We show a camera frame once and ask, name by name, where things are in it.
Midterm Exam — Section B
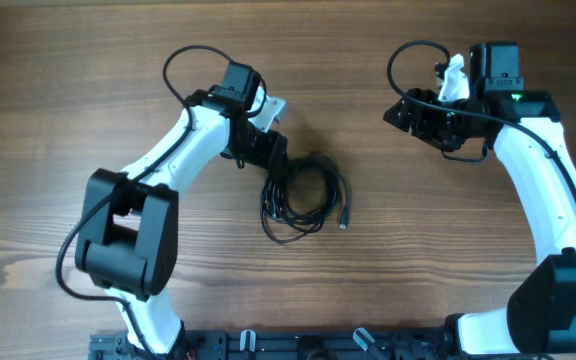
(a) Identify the black usb cable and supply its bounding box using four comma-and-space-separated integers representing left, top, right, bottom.
259, 153, 353, 245

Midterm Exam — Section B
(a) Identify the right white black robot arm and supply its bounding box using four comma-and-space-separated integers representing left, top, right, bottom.
384, 41, 576, 359

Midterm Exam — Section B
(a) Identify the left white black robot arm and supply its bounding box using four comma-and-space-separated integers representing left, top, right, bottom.
73, 62, 287, 359

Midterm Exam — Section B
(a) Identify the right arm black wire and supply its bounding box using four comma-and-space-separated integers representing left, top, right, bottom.
386, 40, 576, 351

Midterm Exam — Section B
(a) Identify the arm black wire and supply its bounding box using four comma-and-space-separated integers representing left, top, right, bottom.
55, 44, 269, 360
386, 40, 576, 351

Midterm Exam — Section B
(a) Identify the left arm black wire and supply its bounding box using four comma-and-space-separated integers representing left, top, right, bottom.
55, 44, 269, 360

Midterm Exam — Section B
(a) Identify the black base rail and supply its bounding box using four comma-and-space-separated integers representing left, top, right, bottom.
88, 327, 454, 360

